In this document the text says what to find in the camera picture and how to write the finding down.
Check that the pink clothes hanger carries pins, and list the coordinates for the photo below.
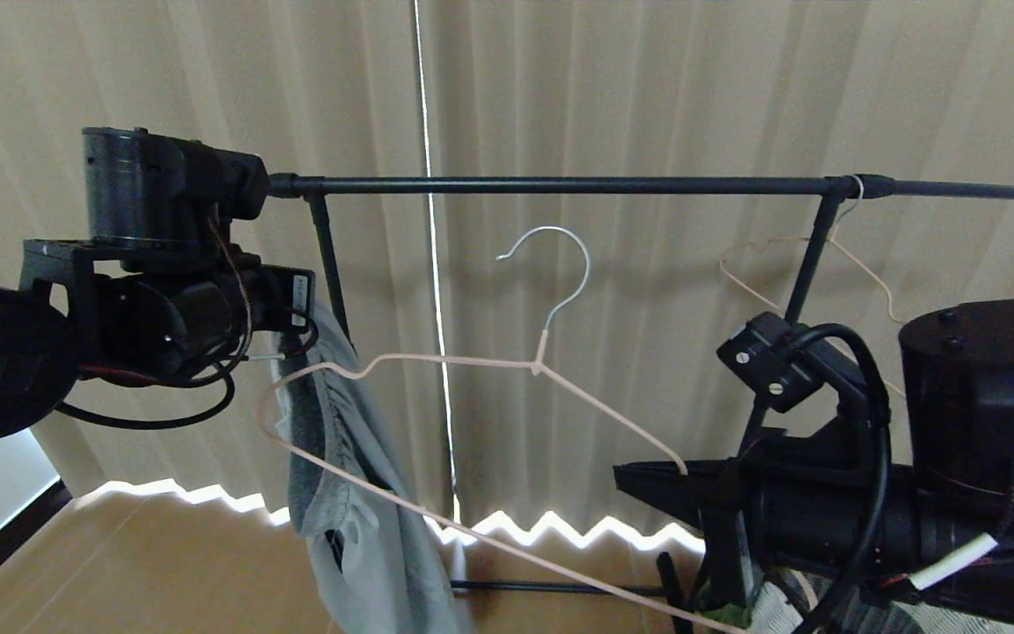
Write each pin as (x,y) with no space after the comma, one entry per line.
(540,363)
(863,267)

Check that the black clothes rack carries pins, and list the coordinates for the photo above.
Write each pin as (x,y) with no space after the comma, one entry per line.
(560,185)

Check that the beige curtain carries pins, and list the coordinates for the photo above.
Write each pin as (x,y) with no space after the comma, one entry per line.
(648,106)

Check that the pale grey shorts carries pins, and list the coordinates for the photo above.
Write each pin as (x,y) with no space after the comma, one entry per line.
(366,528)

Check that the green garment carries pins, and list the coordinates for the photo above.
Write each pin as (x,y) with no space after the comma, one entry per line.
(723,615)

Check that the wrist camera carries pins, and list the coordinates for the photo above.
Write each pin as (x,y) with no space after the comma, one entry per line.
(767,365)
(238,180)

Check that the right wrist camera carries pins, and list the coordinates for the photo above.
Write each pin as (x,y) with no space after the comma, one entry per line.
(767,365)

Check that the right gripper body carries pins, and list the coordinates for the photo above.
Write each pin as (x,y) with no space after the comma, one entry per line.
(824,528)

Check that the white laundry basket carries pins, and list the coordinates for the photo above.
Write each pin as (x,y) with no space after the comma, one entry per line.
(780,608)

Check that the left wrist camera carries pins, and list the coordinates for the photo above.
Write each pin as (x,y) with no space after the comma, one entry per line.
(238,180)

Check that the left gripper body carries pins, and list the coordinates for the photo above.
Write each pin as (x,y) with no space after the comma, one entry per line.
(181,321)

